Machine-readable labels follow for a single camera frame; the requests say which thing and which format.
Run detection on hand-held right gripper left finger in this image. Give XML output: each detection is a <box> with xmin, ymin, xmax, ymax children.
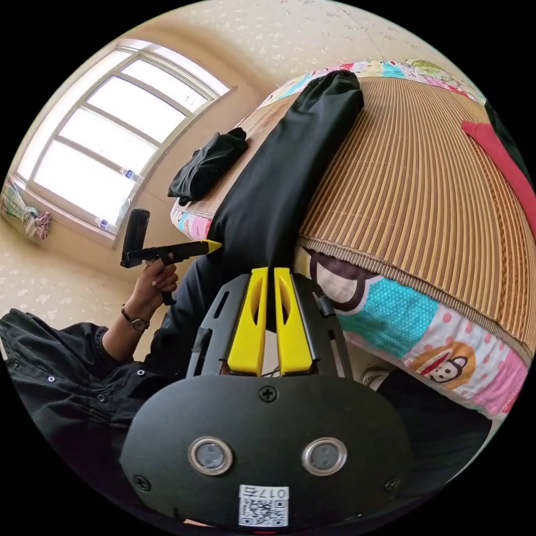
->
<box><xmin>227</xmin><ymin>267</ymin><xmax>269</xmax><ymax>376</ymax></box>

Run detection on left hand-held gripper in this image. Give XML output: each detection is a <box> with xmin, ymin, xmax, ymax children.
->
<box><xmin>120</xmin><ymin>239</ymin><xmax>223</xmax><ymax>307</ymax></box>

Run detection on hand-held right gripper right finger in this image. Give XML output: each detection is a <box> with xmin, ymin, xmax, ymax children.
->
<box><xmin>274</xmin><ymin>267</ymin><xmax>313</xmax><ymax>377</ymax></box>

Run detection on black long pants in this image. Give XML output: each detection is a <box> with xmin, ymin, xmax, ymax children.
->
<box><xmin>207</xmin><ymin>70</ymin><xmax>366</xmax><ymax>274</ymax></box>

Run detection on person's left forearm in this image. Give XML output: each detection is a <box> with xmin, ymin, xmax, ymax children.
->
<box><xmin>102</xmin><ymin>304</ymin><xmax>151</xmax><ymax>362</ymax></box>

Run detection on person's left hand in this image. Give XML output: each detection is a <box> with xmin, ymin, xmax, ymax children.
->
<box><xmin>125</xmin><ymin>264</ymin><xmax>180</xmax><ymax>322</ymax></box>

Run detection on black bunched garment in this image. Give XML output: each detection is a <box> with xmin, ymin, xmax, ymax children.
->
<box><xmin>167</xmin><ymin>127</ymin><xmax>250</xmax><ymax>207</ymax></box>

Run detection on window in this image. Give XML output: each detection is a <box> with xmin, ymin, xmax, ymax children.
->
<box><xmin>11</xmin><ymin>39</ymin><xmax>238</xmax><ymax>250</ymax></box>

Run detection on bed with woven mat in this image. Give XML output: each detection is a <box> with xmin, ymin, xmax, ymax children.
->
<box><xmin>169</xmin><ymin>58</ymin><xmax>536</xmax><ymax>420</ymax></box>

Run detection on person's body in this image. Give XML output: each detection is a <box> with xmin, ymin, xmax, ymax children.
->
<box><xmin>0</xmin><ymin>251</ymin><xmax>496</xmax><ymax>536</ymax></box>

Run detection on pile of clothes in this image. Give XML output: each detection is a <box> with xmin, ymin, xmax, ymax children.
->
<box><xmin>461</xmin><ymin>99</ymin><xmax>536</xmax><ymax>230</ymax></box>

